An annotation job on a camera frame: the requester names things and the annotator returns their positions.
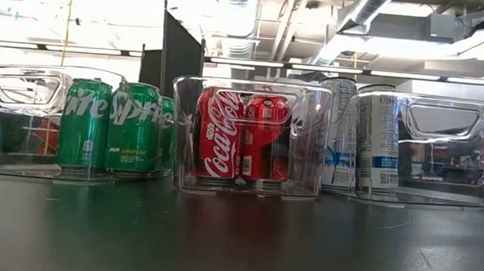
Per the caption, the clear plastic bin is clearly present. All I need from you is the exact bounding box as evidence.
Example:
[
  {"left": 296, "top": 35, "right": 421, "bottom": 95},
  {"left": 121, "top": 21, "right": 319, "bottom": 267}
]
[
  {"left": 325, "top": 88, "right": 484, "bottom": 209},
  {"left": 0, "top": 62, "right": 178, "bottom": 189},
  {"left": 166, "top": 74, "right": 336, "bottom": 201}
]

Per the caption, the black partition panel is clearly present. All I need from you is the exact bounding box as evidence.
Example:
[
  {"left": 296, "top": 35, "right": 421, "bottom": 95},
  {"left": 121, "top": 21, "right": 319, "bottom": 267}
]
[{"left": 138, "top": 0, "right": 208, "bottom": 105}]

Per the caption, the green Sprite can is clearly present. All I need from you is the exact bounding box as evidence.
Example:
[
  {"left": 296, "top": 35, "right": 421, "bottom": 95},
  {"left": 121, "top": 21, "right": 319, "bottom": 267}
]
[
  {"left": 55, "top": 77, "right": 114, "bottom": 172},
  {"left": 104, "top": 81, "right": 163, "bottom": 176},
  {"left": 155, "top": 95, "right": 177, "bottom": 172}
]

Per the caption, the grey ceiling air unit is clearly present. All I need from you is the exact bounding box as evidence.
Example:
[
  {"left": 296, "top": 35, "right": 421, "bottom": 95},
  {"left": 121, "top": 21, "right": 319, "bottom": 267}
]
[{"left": 369, "top": 11, "right": 457, "bottom": 45}]

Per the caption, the red storage bin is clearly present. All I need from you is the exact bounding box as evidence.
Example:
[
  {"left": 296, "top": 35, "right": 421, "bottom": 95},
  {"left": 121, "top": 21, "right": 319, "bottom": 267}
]
[{"left": 32, "top": 115, "right": 61, "bottom": 157}]

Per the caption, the ceiling light strip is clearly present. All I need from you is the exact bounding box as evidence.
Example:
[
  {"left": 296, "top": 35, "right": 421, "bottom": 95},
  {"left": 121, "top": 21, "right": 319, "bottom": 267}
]
[
  {"left": 0, "top": 40, "right": 40, "bottom": 50},
  {"left": 369, "top": 69, "right": 442, "bottom": 81},
  {"left": 45, "top": 44, "right": 123, "bottom": 56},
  {"left": 290, "top": 63, "right": 363, "bottom": 75},
  {"left": 210, "top": 57, "right": 285, "bottom": 69},
  {"left": 446, "top": 75, "right": 484, "bottom": 86}
]

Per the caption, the red Coca-Cola can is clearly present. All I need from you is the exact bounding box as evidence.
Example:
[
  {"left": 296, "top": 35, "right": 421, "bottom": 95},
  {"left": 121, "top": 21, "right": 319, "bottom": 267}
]
[
  {"left": 191, "top": 86, "right": 246, "bottom": 182},
  {"left": 240, "top": 94, "right": 294, "bottom": 184}
]

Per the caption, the ribbed flexible duct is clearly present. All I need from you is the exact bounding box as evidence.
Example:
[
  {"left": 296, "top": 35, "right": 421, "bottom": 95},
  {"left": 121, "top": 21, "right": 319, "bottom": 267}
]
[{"left": 211, "top": 0, "right": 262, "bottom": 60}]

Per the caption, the silver ventilation duct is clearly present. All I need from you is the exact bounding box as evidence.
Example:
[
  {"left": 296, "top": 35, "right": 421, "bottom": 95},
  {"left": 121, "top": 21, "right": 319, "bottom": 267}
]
[{"left": 310, "top": 0, "right": 399, "bottom": 70}]

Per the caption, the white Celsius can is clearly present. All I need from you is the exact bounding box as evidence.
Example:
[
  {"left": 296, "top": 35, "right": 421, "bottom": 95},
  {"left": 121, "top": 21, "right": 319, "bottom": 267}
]
[
  {"left": 351, "top": 82, "right": 404, "bottom": 198},
  {"left": 312, "top": 75, "right": 361, "bottom": 192}
]

